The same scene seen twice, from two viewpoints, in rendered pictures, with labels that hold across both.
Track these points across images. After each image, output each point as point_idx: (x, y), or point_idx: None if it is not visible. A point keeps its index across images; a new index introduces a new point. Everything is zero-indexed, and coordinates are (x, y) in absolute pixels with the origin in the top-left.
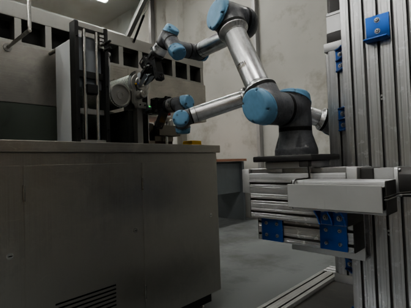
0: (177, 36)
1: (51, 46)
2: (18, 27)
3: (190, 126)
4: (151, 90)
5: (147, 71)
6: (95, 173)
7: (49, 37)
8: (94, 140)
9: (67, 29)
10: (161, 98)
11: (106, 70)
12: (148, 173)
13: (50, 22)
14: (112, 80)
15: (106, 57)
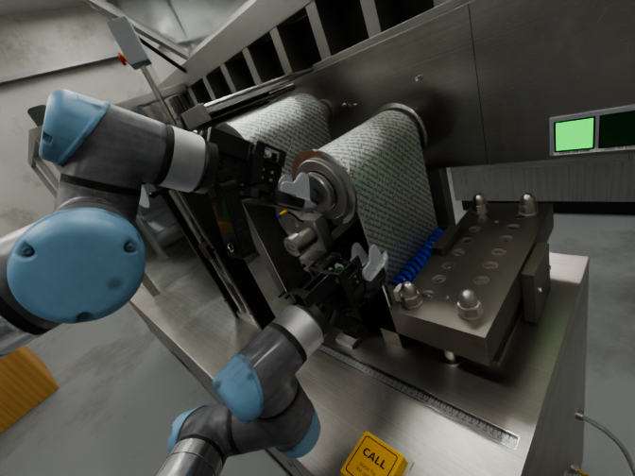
0: (77, 154)
1: (290, 70)
2: (251, 64)
3: (292, 449)
4: (617, 34)
5: (250, 203)
6: None
7: (282, 53)
8: (247, 318)
9: (294, 5)
10: (317, 272)
11: (197, 221)
12: None
13: (270, 17)
14: (382, 108)
15: (182, 197)
